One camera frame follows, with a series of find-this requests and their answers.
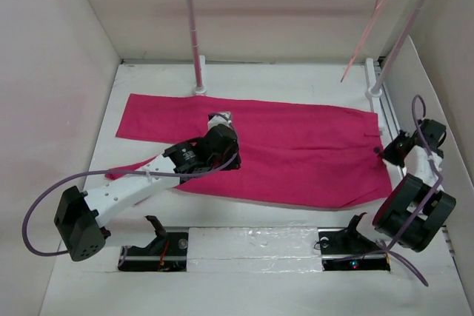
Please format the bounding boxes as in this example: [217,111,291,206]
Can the pink trousers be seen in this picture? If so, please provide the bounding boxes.
[116,94,392,209]

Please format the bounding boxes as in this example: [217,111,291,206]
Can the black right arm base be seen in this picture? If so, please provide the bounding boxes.
[313,228,391,272]

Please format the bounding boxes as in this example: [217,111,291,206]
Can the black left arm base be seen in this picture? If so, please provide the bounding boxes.
[117,215,189,272]

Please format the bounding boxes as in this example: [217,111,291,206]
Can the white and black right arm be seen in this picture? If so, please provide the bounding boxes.
[373,118,456,252]

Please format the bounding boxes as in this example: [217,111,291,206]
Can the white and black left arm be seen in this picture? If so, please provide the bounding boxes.
[54,124,241,262]

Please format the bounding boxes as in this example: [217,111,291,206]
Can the pink wire hanger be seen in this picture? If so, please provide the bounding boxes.
[340,0,387,83]

